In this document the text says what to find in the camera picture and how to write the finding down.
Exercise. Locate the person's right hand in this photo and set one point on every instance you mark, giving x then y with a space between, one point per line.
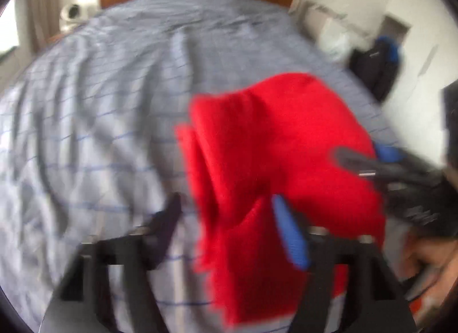
429 258

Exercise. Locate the white wardrobe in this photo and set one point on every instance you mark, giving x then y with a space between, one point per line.
422 104

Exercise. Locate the red sweater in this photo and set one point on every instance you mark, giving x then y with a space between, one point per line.
268 139

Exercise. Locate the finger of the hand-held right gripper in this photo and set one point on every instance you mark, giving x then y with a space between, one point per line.
357 163
388 153

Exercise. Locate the white round fan heater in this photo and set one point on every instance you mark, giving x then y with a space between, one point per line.
71 12

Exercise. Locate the white plastic bag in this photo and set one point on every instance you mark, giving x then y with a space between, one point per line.
332 42

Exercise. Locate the blue garment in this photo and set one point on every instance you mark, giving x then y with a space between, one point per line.
391 52

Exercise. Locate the beige curtain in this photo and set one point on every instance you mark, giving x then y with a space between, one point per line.
43 7

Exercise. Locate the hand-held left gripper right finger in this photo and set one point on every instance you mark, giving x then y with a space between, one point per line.
291 236

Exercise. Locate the grey checked duvet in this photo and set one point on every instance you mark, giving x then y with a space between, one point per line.
89 122

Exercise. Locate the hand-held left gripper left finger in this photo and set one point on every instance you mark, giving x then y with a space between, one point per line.
167 224

